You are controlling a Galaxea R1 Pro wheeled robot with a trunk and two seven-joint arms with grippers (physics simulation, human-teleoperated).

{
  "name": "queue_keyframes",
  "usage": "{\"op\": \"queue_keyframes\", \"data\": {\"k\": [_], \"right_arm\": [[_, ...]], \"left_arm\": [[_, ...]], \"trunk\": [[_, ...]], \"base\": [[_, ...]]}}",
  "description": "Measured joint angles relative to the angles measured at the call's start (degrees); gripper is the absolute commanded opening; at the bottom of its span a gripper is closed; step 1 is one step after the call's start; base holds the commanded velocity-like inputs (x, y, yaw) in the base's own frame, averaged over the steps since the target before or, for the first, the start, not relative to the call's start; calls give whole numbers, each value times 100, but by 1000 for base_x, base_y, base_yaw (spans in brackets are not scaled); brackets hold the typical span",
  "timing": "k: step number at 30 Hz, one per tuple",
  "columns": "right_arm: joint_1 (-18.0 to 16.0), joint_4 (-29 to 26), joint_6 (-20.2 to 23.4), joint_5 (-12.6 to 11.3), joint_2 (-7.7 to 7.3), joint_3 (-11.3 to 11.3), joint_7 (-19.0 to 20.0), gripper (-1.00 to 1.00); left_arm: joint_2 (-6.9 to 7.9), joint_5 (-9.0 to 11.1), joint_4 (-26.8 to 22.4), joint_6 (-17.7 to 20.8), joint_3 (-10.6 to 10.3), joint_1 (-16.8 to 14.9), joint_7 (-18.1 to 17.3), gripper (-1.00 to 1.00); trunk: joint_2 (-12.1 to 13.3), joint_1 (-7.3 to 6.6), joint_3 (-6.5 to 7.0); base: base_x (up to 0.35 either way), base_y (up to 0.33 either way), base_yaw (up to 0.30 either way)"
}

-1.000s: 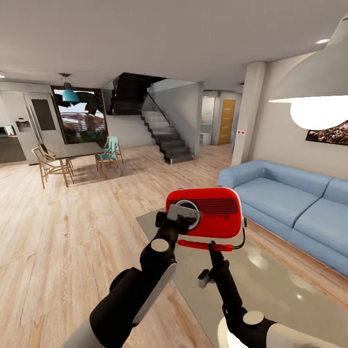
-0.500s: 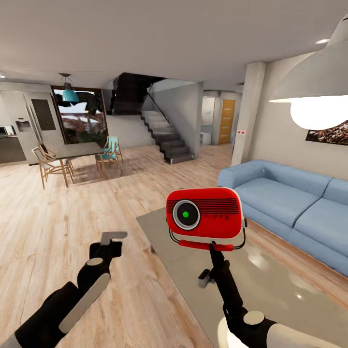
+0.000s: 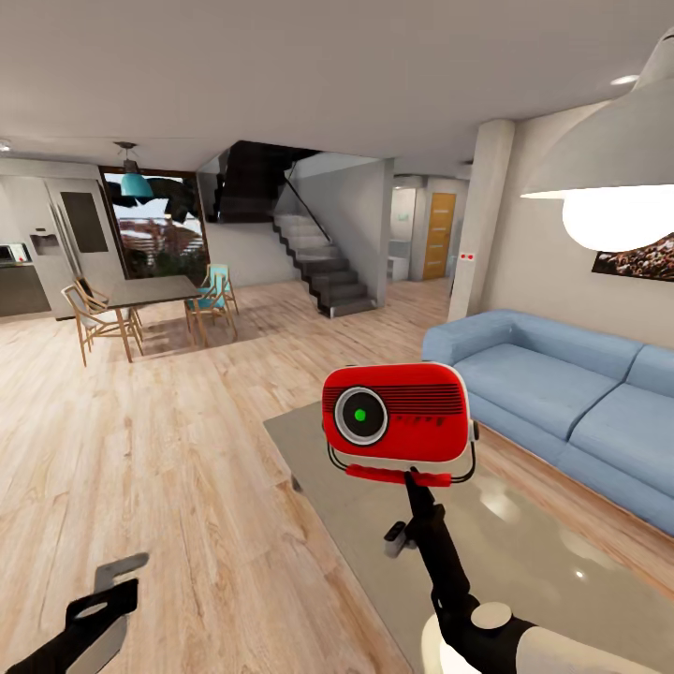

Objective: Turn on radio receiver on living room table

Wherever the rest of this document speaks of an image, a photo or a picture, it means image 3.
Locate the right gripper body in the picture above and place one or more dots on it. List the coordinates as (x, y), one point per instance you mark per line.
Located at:
(435, 544)

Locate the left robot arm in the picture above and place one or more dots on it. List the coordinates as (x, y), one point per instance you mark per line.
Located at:
(96, 625)

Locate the door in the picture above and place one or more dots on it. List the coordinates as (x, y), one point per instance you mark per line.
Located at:
(438, 235)

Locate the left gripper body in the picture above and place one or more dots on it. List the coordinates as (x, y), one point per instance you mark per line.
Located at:
(125, 595)

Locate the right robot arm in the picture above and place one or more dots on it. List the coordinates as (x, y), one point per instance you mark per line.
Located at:
(488, 636)

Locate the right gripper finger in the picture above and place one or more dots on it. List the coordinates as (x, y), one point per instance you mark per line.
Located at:
(417, 502)
(426, 493)

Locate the radio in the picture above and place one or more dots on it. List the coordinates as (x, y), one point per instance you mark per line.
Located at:
(411, 412)

